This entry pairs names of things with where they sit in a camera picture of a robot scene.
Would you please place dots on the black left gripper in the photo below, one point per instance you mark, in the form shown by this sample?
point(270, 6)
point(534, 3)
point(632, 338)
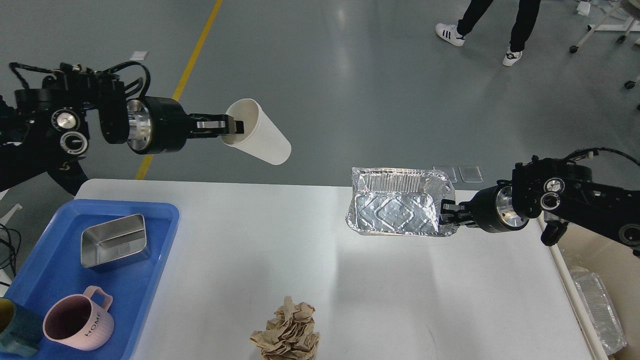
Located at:
point(158, 124)

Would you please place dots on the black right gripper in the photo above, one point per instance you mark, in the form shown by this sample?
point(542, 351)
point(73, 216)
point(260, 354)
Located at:
point(491, 210)

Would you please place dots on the aluminium foil tray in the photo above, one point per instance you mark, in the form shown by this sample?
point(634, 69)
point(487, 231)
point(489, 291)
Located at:
point(399, 202)

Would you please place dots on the white paper cup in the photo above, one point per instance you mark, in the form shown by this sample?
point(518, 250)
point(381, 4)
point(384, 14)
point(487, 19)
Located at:
point(261, 139)

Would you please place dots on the steel rectangular container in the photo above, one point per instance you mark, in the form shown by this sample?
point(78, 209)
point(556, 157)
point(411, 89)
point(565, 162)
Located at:
point(115, 244)

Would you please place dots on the brown paper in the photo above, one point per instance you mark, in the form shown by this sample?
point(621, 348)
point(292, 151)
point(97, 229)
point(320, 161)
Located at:
point(290, 334)

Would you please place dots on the pink ribbed mug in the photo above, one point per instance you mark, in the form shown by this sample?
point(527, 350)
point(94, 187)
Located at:
point(81, 321)

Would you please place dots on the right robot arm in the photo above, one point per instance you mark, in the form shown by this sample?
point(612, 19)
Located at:
point(559, 189)

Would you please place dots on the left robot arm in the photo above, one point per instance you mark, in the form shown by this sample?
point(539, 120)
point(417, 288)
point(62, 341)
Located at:
point(47, 130)

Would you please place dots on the left clear floor plate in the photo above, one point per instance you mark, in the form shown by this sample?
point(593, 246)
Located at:
point(449, 171)

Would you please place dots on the clear floor plate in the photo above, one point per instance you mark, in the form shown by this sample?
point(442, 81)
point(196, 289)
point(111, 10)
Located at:
point(470, 174)
point(449, 171)

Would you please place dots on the right clear floor plate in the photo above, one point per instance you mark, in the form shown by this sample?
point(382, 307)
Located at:
point(470, 174)

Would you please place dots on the beige plastic bin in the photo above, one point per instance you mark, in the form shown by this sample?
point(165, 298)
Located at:
point(619, 270)

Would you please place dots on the foil tray in bin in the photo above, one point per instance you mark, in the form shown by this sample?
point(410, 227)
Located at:
point(600, 309)

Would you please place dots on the blue plastic tray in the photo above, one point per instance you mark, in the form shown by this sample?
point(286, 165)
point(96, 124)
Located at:
point(54, 270)

